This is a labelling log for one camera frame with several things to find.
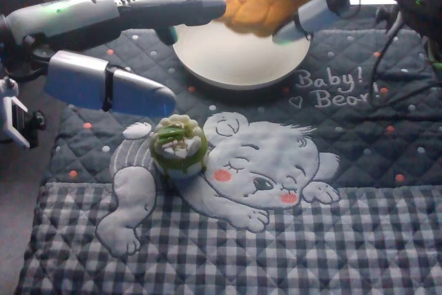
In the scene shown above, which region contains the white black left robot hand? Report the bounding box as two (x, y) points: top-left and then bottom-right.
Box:
(5, 0), (228, 119)

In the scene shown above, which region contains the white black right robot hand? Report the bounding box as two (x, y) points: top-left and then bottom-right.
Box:
(249, 0), (372, 46)

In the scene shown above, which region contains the green and white plush toy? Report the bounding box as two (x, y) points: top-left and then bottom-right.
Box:
(148, 113), (209, 180)

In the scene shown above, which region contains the round white plate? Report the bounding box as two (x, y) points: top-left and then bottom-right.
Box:
(171, 17), (311, 91)

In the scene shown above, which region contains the grey bear print quilt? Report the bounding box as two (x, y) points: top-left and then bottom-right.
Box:
(15, 4), (442, 295)

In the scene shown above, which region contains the long black cable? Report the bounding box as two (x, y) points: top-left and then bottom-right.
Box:
(369, 8), (442, 109)

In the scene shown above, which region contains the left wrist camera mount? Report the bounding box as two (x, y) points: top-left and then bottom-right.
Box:
(0, 77), (46, 151)

